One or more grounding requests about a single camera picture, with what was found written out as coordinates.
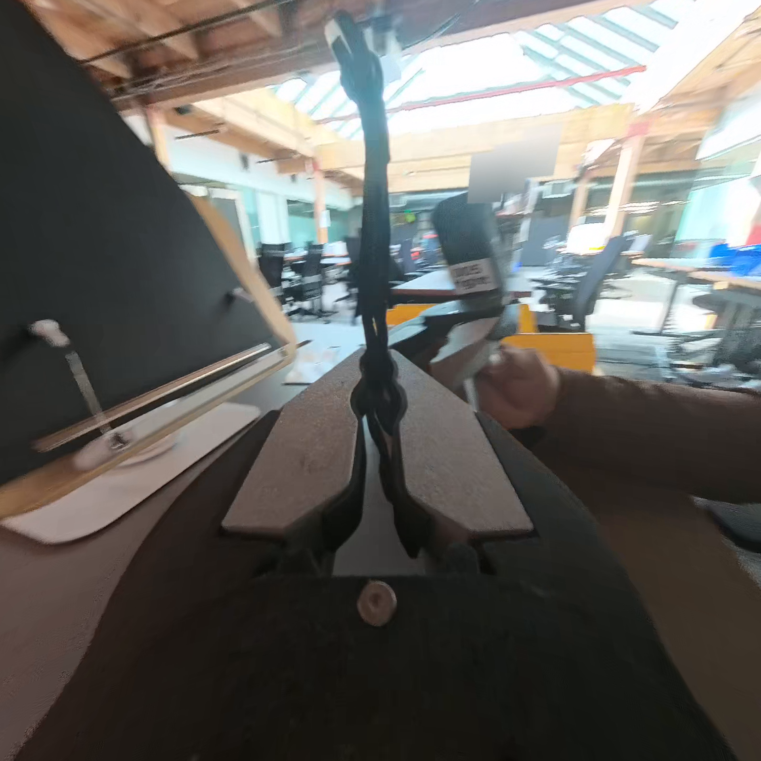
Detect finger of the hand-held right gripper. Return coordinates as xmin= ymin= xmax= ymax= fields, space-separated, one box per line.
xmin=429 ymin=320 xmax=507 ymax=388

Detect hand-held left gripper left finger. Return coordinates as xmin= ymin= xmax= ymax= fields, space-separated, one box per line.
xmin=220 ymin=350 xmax=368 ymax=556

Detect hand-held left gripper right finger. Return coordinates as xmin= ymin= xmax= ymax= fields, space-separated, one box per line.
xmin=389 ymin=350 xmax=535 ymax=560

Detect black braided cable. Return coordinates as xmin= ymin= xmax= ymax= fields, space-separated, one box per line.
xmin=324 ymin=11 xmax=411 ymax=476

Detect person's right forearm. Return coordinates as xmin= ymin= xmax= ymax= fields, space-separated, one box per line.
xmin=532 ymin=367 xmax=761 ymax=506

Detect person's right hand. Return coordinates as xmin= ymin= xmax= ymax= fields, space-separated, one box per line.
xmin=472 ymin=345 xmax=562 ymax=430

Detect yellow box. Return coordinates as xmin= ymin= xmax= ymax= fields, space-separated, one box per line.
xmin=386 ymin=302 xmax=597 ymax=372

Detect black office chair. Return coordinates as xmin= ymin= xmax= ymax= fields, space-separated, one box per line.
xmin=568 ymin=235 xmax=632 ymax=334
xmin=295 ymin=243 xmax=329 ymax=319
xmin=257 ymin=241 xmax=293 ymax=310

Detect red ceiling pipe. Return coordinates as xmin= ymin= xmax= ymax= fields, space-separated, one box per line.
xmin=315 ymin=64 xmax=648 ymax=127

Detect wooden office desk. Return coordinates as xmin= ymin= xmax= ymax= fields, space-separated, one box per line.
xmin=631 ymin=256 xmax=761 ymax=334

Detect black board on white stand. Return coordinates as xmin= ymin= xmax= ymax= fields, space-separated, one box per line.
xmin=0 ymin=0 xmax=298 ymax=545

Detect white cable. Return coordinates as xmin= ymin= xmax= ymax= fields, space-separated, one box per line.
xmin=30 ymin=320 xmax=128 ymax=453

